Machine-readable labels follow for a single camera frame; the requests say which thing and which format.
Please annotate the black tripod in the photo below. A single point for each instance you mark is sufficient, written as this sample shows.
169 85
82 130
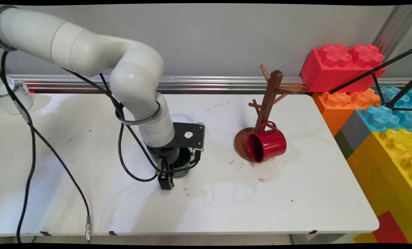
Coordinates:
377 77

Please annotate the red ceramic mug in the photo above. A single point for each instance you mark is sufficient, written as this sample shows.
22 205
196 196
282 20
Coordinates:
270 143

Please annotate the aluminium rail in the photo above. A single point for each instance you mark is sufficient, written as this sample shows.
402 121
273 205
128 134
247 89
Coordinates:
209 84

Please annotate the dark green toy block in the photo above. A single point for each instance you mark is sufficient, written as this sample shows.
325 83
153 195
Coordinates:
344 145

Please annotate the dark green printed mug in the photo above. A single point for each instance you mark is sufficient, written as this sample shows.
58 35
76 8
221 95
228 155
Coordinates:
184 159

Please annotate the white bowl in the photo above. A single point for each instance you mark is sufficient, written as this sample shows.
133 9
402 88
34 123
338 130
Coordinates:
181 117

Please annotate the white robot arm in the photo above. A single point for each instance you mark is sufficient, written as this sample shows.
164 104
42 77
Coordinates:
71 45

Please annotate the orange toy block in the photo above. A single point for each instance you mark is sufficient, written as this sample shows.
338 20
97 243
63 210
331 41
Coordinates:
334 110

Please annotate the light blue toy block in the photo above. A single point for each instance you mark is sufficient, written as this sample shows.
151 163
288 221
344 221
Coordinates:
382 117

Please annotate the grey toy block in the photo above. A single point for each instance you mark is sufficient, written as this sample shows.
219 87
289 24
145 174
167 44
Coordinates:
356 129

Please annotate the big yellow toy block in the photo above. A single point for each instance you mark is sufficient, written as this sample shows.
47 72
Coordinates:
385 173

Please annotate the white ceramic mug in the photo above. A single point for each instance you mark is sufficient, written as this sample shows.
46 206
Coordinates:
9 100

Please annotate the aluminium post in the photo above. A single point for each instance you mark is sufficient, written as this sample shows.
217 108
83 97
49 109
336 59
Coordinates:
394 27

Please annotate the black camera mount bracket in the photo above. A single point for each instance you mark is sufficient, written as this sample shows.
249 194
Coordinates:
181 136

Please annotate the big red toy block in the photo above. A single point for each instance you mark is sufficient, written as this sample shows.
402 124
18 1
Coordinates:
334 71

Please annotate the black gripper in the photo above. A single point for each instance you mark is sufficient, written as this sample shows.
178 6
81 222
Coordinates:
164 155

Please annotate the brown wooden mug tree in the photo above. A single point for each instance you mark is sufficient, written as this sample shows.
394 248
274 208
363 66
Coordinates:
268 100

